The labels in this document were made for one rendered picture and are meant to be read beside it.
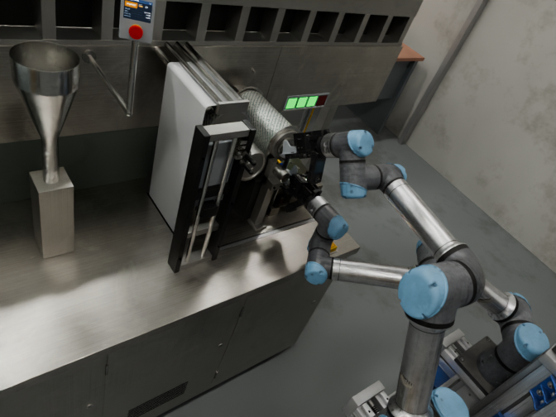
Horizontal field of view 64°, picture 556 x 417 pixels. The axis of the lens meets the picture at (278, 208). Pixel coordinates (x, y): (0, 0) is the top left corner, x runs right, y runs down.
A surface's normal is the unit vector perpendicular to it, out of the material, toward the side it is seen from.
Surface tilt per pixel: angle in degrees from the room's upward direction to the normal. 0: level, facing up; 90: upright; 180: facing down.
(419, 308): 83
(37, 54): 90
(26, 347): 0
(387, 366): 0
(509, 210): 90
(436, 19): 90
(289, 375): 0
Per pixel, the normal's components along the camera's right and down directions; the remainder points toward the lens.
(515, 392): -0.79, 0.20
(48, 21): 0.56, 0.66
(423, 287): -0.85, -0.04
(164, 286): 0.29, -0.72
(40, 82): 0.18, 0.69
